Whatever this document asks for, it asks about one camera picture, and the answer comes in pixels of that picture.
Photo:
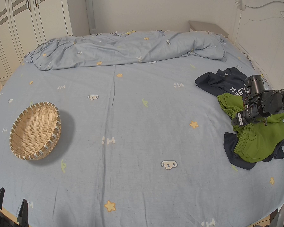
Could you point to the pale blue quilt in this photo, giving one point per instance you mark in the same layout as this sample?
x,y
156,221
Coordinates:
x,y
123,48

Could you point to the dark blue T-shirt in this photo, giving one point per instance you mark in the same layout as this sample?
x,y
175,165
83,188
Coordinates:
x,y
227,79

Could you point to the white wardrobe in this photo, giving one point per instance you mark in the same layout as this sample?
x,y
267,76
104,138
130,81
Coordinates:
x,y
49,8

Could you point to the grey bedside table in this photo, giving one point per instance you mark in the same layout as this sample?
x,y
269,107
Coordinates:
x,y
208,26

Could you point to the bed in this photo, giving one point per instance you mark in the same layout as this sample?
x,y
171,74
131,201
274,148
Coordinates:
x,y
144,84

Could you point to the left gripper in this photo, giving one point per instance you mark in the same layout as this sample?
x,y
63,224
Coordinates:
x,y
0,217

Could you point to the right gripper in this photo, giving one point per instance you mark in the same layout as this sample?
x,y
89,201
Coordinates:
x,y
253,116

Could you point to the green shorts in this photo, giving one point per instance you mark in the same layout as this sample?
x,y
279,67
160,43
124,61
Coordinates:
x,y
258,141

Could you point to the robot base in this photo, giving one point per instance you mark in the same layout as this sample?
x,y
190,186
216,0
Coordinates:
x,y
279,221

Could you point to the round woven basket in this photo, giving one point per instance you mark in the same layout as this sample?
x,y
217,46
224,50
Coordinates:
x,y
33,129

